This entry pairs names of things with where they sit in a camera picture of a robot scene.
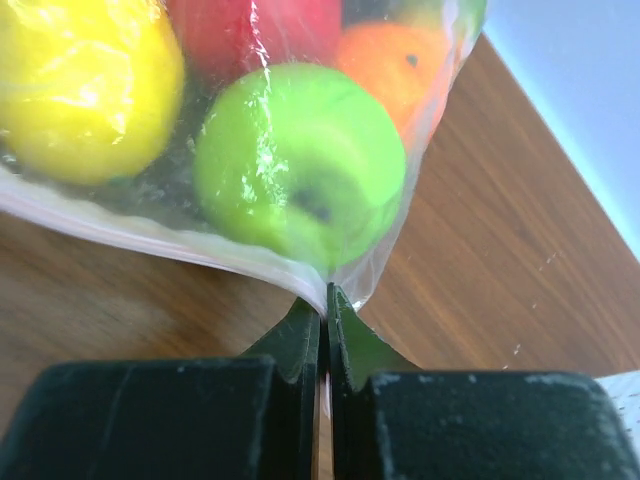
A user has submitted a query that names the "green fake apple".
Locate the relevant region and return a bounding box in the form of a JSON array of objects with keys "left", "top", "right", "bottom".
[{"left": 192, "top": 63, "right": 406, "bottom": 270}]

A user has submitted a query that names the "red fake apple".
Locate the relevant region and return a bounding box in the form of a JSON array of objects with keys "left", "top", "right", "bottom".
[{"left": 166, "top": 0, "right": 343, "bottom": 86}]

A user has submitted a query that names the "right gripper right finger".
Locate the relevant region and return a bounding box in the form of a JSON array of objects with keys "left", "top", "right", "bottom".
[{"left": 326, "top": 285, "right": 639, "bottom": 479}]

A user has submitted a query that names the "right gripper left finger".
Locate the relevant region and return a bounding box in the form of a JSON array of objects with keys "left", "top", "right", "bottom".
[{"left": 1, "top": 300, "right": 321, "bottom": 479}]

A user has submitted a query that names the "clear zip top bag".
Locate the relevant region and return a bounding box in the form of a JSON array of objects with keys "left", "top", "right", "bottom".
[{"left": 1, "top": 1, "right": 487, "bottom": 311}]

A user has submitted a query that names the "orange fake orange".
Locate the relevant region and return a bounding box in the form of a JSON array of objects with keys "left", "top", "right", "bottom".
[{"left": 334, "top": 21, "right": 455, "bottom": 150}]

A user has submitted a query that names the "yellow fake lemon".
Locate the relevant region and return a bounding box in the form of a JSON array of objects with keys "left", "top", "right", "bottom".
[{"left": 1, "top": 1, "right": 185, "bottom": 185}]

